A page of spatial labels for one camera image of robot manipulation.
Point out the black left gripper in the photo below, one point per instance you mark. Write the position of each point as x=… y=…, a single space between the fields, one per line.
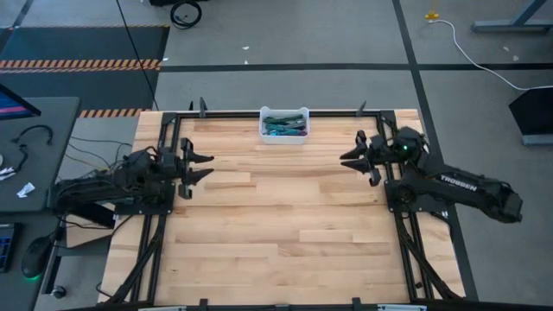
x=170 y=164

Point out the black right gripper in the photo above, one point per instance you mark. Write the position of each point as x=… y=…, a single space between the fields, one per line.
x=378 y=151

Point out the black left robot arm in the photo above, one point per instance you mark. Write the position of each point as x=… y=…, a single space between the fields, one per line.
x=108 y=185

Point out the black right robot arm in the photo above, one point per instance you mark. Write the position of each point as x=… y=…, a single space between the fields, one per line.
x=458 y=183

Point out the black table clamp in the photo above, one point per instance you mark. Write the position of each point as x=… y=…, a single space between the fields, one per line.
x=202 y=107
x=361 y=109

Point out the white plastic bin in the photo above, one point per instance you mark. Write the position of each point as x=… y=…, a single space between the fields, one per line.
x=283 y=140

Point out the black mat with orange stripes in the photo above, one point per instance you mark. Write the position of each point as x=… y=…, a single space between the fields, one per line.
x=86 y=88

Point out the grey desk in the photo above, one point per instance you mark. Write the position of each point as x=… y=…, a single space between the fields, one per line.
x=52 y=151

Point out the white paper scrap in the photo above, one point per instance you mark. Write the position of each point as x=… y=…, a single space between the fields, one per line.
x=26 y=190
x=6 y=173

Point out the black angled panel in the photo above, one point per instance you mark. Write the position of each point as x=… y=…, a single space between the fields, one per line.
x=533 y=114

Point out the black computer mouse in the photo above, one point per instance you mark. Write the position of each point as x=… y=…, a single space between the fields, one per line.
x=36 y=257

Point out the black round knob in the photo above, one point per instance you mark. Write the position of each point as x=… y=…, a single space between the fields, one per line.
x=58 y=292

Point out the black computer monitor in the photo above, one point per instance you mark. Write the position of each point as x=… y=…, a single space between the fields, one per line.
x=13 y=105

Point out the blue-grey stand leg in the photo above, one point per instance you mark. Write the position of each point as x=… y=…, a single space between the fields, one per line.
x=510 y=27

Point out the black keyboard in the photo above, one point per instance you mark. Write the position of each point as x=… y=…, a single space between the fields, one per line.
x=6 y=246

